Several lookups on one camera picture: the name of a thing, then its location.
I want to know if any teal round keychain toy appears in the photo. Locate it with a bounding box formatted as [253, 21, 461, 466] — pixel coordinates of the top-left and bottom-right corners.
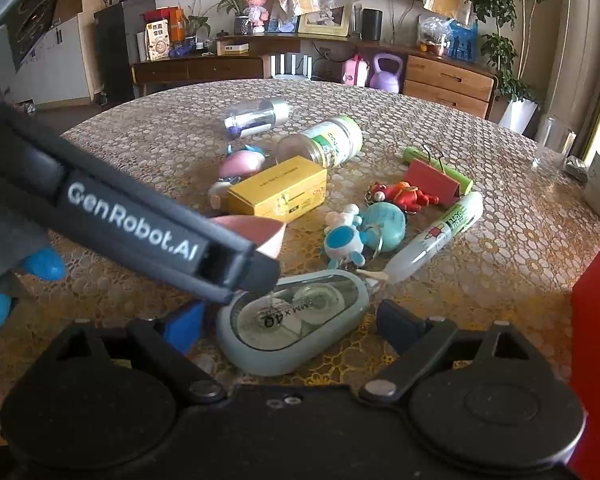
[358, 203, 406, 252]

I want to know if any white blue figure keychain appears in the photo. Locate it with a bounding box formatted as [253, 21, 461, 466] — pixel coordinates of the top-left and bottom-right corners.
[323, 204, 366, 269]

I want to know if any red figure keychain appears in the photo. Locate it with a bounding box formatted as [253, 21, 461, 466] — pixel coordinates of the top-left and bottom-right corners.
[365, 181, 440, 214]

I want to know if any white green marker pen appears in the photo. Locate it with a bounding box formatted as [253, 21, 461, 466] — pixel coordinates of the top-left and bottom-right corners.
[384, 192, 483, 285]

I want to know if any pink blue oval toy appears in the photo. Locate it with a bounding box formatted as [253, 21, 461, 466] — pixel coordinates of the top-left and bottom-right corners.
[208, 143, 270, 209]

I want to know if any yellow cardboard box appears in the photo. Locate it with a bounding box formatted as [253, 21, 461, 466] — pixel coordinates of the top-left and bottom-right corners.
[227, 156, 327, 223]

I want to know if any clear jar green label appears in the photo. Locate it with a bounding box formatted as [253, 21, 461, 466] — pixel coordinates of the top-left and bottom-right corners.
[275, 115, 363, 169]

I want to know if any silver blue cylinder bottle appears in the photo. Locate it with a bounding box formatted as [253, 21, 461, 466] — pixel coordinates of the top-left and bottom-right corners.
[221, 98, 292, 140]

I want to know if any blue gloved hand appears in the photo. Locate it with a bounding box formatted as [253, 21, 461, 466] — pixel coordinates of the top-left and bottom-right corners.
[0, 245, 66, 328]

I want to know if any red binder clip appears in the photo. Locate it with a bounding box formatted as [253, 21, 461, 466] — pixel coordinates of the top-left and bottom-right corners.
[403, 146, 462, 207]

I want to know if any green cylindrical tube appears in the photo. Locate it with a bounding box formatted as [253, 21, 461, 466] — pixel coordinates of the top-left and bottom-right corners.
[402, 146, 474, 195]

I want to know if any black cabinet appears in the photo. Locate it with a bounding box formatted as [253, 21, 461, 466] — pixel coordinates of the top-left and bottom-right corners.
[94, 0, 156, 105]

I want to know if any orange white snack box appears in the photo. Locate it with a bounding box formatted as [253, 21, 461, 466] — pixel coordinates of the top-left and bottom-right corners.
[145, 20, 171, 61]

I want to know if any red white storage box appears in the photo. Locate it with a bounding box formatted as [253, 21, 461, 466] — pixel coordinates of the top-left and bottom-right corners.
[570, 251, 600, 479]

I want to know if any white radiator-like rack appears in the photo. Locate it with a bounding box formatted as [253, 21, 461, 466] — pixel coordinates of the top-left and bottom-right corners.
[270, 53, 313, 80]

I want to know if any small potted plant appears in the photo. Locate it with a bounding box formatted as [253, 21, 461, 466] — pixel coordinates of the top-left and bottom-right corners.
[216, 0, 250, 35]

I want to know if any clear drinking glass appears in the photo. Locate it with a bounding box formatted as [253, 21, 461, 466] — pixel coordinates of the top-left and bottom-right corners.
[532, 115, 576, 172]

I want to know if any purple kettlebell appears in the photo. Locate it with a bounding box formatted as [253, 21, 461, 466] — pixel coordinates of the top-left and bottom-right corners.
[370, 52, 404, 93]

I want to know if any wooden tv cabinet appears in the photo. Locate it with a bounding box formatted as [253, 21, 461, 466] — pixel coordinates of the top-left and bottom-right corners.
[131, 34, 498, 118]

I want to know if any pink toy case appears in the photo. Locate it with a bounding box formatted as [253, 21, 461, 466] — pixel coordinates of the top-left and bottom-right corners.
[342, 54, 370, 88]

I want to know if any pink doll figure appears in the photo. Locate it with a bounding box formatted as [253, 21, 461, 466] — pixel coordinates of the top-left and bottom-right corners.
[244, 0, 270, 35]

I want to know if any plastic bag of items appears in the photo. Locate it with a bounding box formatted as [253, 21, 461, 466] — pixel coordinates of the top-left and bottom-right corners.
[417, 15, 453, 56]

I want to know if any framed photo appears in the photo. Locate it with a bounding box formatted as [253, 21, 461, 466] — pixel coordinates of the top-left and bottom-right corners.
[298, 6, 351, 37]

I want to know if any black cylindrical speaker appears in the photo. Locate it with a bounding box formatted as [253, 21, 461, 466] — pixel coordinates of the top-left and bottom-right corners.
[361, 8, 382, 41]

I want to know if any potted green plant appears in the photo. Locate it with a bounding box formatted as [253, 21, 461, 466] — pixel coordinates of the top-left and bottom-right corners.
[470, 0, 547, 133]

